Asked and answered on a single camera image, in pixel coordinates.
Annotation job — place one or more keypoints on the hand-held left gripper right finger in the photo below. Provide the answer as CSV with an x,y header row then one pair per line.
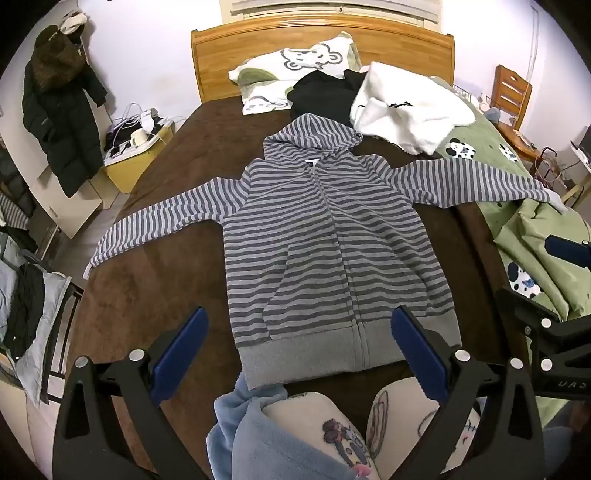
x,y
415,355

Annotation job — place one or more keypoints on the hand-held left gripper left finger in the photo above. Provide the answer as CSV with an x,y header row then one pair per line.
x,y
180,350

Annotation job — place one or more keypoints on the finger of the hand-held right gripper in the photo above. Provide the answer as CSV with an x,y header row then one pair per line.
x,y
561,248
526,307

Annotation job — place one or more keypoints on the grey striped hoodie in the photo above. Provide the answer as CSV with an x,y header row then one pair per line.
x,y
323,230

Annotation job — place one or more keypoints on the green panda print quilt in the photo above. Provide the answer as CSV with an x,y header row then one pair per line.
x,y
531,230

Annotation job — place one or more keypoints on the brown blanket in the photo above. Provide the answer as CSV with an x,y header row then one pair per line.
x,y
152,277

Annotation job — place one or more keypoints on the person's printed pajama pants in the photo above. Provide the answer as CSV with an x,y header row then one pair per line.
x,y
323,434

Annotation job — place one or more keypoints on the light blue fleece robe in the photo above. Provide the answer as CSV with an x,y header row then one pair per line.
x,y
258,443

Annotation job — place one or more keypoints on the dark knit cloth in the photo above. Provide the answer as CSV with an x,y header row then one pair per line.
x,y
25,309

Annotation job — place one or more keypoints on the wooden chair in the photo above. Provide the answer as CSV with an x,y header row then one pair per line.
x,y
510,87

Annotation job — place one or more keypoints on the yellow bedside cabinet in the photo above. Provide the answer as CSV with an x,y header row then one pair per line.
x,y
124,175

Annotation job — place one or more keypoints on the white fleece garment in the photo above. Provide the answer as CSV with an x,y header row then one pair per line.
x,y
406,115

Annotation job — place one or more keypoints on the white mug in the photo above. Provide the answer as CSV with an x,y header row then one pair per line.
x,y
137,138

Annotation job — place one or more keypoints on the black puffer coat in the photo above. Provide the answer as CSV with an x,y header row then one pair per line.
x,y
60,129

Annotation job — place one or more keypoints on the black garment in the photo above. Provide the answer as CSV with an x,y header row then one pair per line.
x,y
323,99

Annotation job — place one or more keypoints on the wooden headboard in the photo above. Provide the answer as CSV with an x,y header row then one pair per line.
x,y
258,46

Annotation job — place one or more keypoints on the bear print pillow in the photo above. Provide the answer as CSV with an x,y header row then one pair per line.
x,y
304,57

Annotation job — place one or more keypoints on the white plush headband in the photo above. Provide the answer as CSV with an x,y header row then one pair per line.
x,y
74,14

